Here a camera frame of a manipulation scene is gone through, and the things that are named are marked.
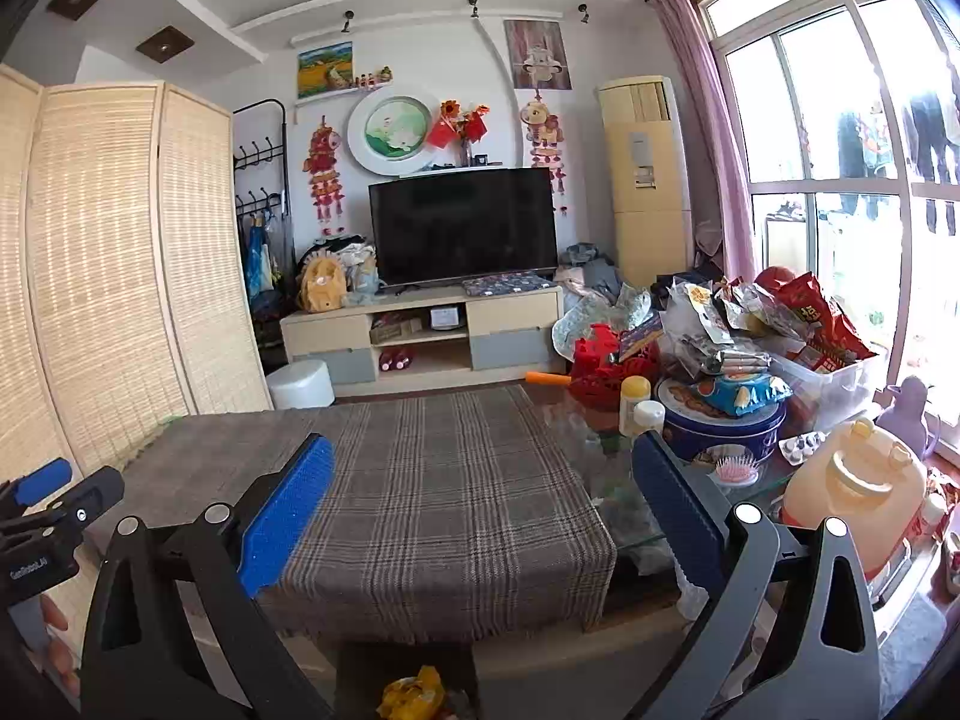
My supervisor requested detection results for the white bottle yellow cap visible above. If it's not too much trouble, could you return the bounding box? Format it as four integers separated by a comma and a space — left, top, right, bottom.
619, 376, 651, 437

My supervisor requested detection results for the cream tv cabinet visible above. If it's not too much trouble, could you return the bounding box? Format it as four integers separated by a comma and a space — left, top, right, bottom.
280, 286, 563, 398

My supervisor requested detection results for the yellow plush backpack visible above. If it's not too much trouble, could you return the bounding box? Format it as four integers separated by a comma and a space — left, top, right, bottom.
298, 252, 347, 314

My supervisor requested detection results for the pink curtain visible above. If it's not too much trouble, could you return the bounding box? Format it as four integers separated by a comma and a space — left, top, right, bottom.
649, 0, 757, 281

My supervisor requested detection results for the cream standing air conditioner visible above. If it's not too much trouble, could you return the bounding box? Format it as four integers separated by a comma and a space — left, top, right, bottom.
597, 76, 693, 288

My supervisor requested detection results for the white round stool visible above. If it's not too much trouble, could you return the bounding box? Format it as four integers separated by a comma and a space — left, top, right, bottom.
267, 359, 335, 410

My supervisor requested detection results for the red snack bags pile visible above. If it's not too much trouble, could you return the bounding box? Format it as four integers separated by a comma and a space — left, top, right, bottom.
757, 266, 877, 372

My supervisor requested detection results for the yellow paper bag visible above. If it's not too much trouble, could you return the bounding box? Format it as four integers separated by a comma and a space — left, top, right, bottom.
377, 667, 446, 720

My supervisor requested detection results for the red hanging ornament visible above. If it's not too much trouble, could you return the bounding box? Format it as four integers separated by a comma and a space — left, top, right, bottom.
302, 117, 345, 236

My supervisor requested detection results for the person's left hand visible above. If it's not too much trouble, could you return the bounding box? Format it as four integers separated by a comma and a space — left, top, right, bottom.
39, 595, 82, 699

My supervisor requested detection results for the bamboo folding screen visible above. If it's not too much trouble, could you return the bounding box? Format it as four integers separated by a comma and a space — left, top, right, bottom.
2, 70, 270, 479

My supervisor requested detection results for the black flat television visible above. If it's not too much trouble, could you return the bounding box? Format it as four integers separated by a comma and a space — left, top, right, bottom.
368, 167, 558, 288

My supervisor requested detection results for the blue cookie tin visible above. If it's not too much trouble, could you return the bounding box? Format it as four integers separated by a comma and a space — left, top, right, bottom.
654, 379, 788, 461

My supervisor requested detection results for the grey plaid tablecloth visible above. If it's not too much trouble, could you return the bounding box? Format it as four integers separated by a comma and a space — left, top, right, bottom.
91, 385, 617, 642

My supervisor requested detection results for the black trash bin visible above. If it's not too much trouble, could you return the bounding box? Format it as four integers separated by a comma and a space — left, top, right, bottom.
334, 642, 483, 718

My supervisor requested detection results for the orange plastic jug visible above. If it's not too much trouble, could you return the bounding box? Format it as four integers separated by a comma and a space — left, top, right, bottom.
781, 418, 928, 580

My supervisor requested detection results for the round white wall plate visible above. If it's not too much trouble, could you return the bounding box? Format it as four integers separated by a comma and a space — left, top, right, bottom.
347, 82, 439, 177

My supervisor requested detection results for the black coat rack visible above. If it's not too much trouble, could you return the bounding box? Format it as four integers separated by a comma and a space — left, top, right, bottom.
233, 98, 295, 301

